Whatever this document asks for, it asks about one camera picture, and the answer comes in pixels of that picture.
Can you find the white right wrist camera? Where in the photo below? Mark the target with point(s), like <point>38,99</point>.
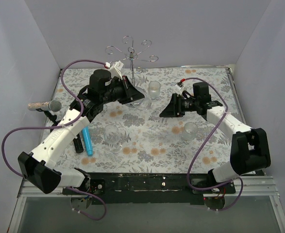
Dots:
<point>179,87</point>

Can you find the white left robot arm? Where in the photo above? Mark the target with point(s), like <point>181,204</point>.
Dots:
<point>38,166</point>

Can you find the short glass front right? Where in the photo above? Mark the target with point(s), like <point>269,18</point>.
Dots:
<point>189,132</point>

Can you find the black microphone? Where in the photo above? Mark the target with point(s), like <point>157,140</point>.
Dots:
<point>78,144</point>

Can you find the floral table cloth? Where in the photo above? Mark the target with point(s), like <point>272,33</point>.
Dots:
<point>151,144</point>

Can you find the ribbed short glass near rack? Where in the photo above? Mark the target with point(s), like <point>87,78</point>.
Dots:
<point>154,89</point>

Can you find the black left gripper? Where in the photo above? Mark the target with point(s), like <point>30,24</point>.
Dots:
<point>126,88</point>

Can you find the glitter silver microphone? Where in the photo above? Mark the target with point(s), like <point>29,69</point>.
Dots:
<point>53,105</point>

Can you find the blue microphone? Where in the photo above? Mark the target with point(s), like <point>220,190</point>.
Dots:
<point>87,141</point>

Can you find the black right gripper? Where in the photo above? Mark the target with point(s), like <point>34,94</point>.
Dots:
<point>178,106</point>

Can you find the black base frame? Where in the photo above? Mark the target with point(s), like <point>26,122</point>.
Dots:
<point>119,188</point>

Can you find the clear wine glass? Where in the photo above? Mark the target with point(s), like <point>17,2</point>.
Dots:
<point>112,138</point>
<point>144,103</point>

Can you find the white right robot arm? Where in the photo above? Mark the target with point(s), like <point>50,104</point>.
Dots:
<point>249,146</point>

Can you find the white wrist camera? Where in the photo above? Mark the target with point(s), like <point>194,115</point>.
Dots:
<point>179,87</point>
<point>115,69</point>

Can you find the chrome wine glass rack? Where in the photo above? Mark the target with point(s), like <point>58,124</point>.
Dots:
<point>131,55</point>

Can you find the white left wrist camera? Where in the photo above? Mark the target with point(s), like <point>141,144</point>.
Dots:
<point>115,69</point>

